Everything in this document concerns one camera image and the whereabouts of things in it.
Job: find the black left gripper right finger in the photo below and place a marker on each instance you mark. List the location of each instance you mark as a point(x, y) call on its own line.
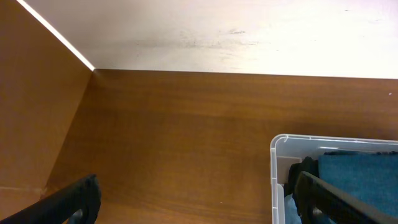
point(340, 207)

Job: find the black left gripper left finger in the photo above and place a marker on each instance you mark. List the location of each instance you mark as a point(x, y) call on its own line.
point(79, 202)

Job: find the clear plastic storage bin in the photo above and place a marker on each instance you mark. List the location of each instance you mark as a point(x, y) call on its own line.
point(288, 149)

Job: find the dark blue jeans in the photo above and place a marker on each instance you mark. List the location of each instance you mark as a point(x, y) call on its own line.
point(371, 178)

